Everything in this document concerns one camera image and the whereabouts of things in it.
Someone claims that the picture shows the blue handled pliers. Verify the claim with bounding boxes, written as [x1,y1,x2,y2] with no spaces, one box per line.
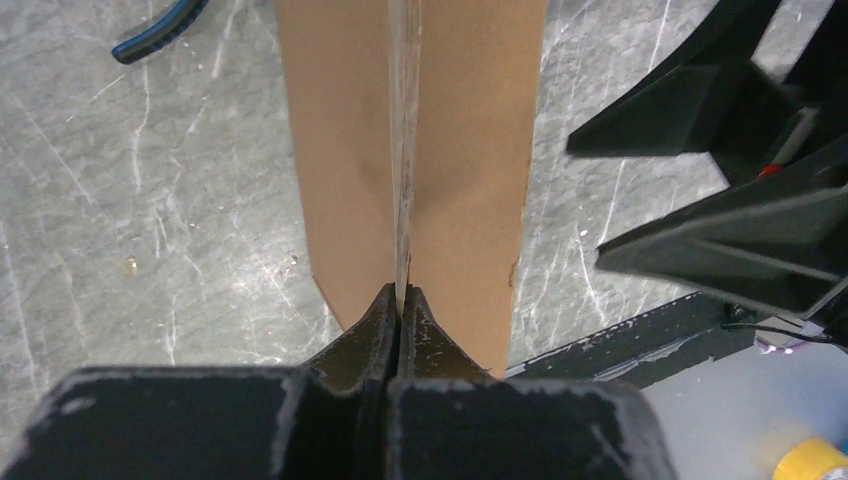
[111,0,209,65]

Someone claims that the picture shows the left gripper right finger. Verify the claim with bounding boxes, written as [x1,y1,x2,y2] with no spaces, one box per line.
[387,288,676,479]

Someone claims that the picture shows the yellow tape roll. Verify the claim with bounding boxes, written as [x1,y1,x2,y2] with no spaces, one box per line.
[772,438,847,480]

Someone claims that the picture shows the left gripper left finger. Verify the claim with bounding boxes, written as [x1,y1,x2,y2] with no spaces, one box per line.
[2,285,398,479]

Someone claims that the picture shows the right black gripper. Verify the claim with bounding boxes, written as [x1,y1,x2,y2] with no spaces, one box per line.
[566,0,847,318]

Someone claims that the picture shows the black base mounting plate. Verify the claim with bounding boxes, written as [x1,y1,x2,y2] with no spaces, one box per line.
[506,293,766,388]

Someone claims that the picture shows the brown cardboard express box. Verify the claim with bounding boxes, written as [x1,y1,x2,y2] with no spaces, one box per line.
[275,1,547,377]

